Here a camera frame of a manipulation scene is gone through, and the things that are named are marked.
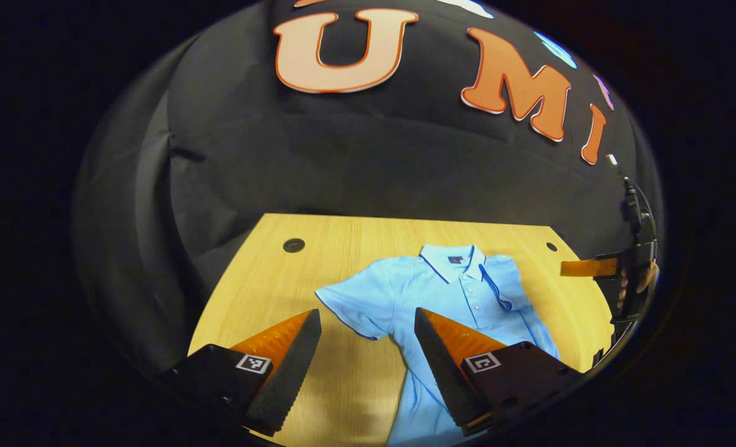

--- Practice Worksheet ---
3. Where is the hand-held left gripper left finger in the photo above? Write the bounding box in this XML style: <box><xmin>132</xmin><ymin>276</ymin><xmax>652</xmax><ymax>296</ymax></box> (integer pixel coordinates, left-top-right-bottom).
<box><xmin>160</xmin><ymin>309</ymin><xmax>322</xmax><ymax>438</ymax></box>

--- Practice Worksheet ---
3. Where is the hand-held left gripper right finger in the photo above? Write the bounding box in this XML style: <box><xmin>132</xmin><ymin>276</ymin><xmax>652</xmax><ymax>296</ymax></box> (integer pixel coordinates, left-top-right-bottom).
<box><xmin>413</xmin><ymin>307</ymin><xmax>586</xmax><ymax>438</ymax></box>

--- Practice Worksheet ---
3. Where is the light blue T-shirt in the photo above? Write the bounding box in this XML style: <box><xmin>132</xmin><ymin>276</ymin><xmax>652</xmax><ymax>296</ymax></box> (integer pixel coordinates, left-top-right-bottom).
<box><xmin>315</xmin><ymin>243</ymin><xmax>561</xmax><ymax>447</ymax></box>

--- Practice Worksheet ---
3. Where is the black backdrop cloth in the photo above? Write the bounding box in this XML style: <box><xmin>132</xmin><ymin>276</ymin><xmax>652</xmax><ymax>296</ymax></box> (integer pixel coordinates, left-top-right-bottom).
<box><xmin>73</xmin><ymin>0</ymin><xmax>663</xmax><ymax>373</ymax></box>

